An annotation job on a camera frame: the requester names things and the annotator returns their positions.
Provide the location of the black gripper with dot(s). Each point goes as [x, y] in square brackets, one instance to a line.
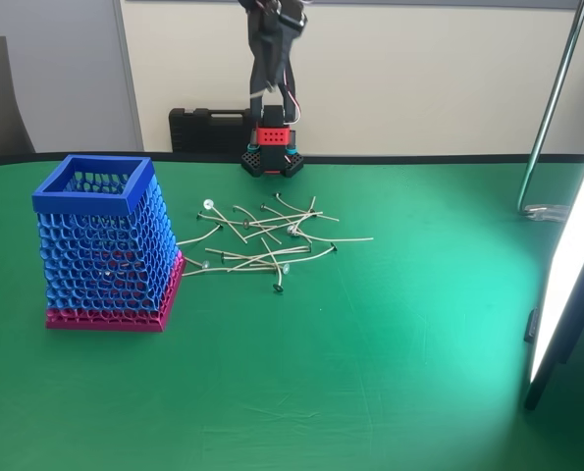
[263, 63]

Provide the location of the candle wick with metal base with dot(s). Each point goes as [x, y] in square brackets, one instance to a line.
[276, 241]
[207, 202]
[199, 215]
[333, 246]
[350, 240]
[263, 206]
[232, 270]
[310, 249]
[276, 195]
[292, 229]
[312, 212]
[205, 265]
[285, 268]
[208, 250]
[246, 225]
[258, 93]
[277, 288]
[219, 226]

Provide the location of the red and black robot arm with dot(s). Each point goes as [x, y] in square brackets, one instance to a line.
[272, 135]

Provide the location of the blue magenta lattice basket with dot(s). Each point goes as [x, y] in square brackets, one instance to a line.
[105, 245]

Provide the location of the teal table clamp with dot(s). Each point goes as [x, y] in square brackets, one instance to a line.
[291, 147]
[252, 146]

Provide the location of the black plastic tool case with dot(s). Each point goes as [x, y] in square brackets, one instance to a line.
[188, 132]

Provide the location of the metal stand pole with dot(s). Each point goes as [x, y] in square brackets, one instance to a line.
[551, 108]

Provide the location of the green cloth with black rim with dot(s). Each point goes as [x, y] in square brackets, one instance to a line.
[321, 368]

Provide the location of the clear plastic stand foot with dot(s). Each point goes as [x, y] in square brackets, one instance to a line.
[542, 213]

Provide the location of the bright LED light panel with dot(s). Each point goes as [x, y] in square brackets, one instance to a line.
[566, 275]

